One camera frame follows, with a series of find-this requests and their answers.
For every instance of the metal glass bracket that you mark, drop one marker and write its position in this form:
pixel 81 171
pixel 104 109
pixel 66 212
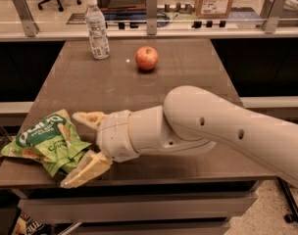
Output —
pixel 151 16
pixel 272 15
pixel 29 25

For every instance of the left metal glass bracket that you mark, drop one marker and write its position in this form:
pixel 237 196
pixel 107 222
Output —
pixel 29 25

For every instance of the clear plastic water bottle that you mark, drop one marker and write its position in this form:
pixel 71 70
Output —
pixel 97 31

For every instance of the right metal glass bracket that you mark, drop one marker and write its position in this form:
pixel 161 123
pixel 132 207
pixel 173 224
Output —
pixel 272 15

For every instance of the middle metal glass bracket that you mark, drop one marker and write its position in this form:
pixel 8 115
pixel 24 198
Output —
pixel 151 16

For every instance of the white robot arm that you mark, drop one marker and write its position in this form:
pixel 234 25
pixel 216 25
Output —
pixel 191 119

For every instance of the red apple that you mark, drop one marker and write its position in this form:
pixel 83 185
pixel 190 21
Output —
pixel 146 58

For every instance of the black floor rail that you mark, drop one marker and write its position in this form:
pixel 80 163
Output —
pixel 293 215

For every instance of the grey table drawer unit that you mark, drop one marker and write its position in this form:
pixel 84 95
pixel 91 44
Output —
pixel 171 209

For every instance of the cardboard box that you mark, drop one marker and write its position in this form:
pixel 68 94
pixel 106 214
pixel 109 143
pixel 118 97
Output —
pixel 212 9

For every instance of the glass barrier panel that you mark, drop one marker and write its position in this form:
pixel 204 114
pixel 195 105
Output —
pixel 127 18

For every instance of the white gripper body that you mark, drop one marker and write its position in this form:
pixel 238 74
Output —
pixel 114 135

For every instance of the green rice chip bag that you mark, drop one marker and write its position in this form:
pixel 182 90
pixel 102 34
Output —
pixel 53 142

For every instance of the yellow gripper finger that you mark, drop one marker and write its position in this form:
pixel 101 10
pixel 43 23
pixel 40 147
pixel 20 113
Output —
pixel 89 167
pixel 92 119

